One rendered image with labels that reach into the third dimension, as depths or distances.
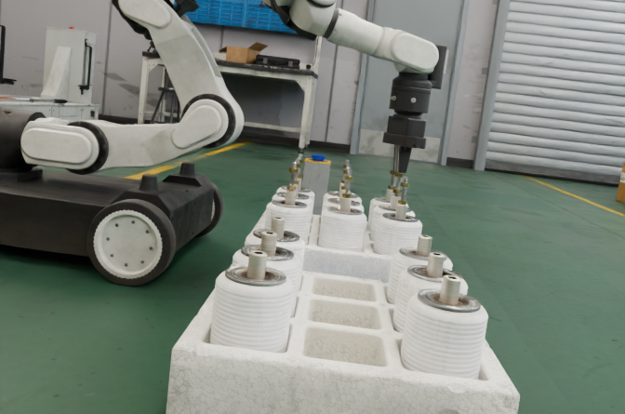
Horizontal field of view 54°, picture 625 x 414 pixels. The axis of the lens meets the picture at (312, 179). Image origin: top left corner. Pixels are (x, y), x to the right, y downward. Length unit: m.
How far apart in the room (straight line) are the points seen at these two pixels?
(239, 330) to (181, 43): 1.03
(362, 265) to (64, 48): 3.97
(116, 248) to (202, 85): 0.47
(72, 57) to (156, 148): 3.33
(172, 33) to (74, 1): 5.52
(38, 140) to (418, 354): 1.24
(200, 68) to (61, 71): 3.29
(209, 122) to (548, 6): 5.42
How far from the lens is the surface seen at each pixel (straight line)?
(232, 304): 0.73
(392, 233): 1.27
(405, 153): 1.40
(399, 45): 1.34
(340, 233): 1.26
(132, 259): 1.49
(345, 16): 1.34
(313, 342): 0.83
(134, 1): 1.66
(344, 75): 6.41
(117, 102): 6.88
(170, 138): 1.61
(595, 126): 6.78
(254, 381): 0.72
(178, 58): 1.65
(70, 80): 4.93
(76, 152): 1.70
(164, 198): 1.51
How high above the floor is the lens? 0.47
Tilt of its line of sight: 7 degrees down
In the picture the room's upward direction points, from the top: 7 degrees clockwise
